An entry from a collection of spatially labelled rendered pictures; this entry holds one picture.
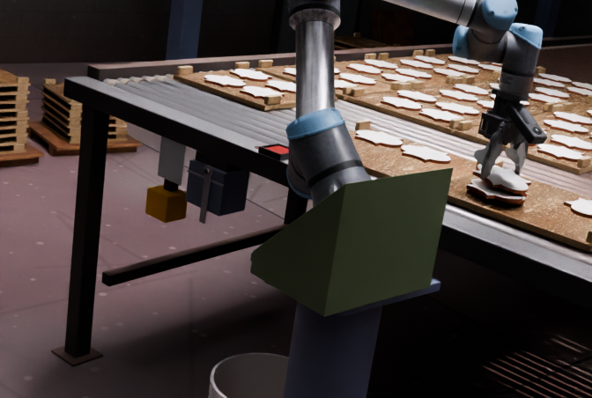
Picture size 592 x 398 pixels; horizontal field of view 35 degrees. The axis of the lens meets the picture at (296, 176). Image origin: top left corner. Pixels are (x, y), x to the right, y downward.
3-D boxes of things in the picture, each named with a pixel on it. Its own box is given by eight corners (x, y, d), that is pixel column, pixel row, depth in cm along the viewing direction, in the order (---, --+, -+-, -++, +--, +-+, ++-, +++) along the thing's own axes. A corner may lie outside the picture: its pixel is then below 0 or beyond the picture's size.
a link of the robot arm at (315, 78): (290, 182, 191) (291, -51, 209) (284, 204, 205) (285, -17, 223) (349, 184, 192) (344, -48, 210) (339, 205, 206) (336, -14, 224)
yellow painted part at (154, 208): (165, 224, 264) (173, 143, 257) (144, 213, 270) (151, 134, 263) (186, 218, 270) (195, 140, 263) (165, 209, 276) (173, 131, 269)
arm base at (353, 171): (345, 209, 173) (325, 161, 176) (304, 240, 184) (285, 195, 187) (404, 196, 182) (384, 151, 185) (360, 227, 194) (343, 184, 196)
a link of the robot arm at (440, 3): (305, -85, 199) (526, -13, 198) (300, -56, 209) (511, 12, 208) (288, -40, 195) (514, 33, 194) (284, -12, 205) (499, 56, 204)
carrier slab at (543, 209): (589, 252, 200) (591, 246, 199) (426, 194, 223) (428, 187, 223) (647, 223, 226) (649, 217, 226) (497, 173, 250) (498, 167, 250)
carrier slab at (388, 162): (425, 194, 223) (426, 187, 223) (292, 147, 246) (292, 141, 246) (492, 173, 250) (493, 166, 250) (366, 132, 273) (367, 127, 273)
